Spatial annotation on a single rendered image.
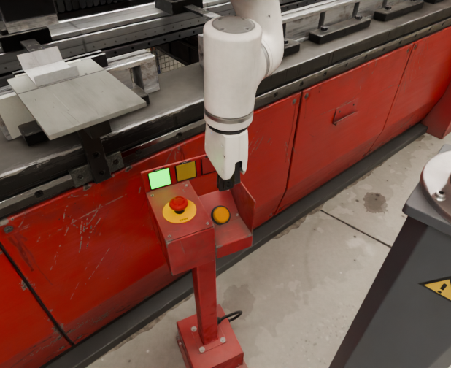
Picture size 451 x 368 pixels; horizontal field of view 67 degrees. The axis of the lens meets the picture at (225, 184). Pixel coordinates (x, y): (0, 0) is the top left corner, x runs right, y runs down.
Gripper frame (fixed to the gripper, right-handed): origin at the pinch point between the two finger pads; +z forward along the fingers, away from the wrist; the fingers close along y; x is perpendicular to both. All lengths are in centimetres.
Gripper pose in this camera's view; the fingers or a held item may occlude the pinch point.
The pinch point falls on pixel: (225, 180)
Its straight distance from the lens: 71.0
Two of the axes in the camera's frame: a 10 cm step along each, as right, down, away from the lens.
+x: 9.1, -2.8, 3.1
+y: 4.1, 6.7, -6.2
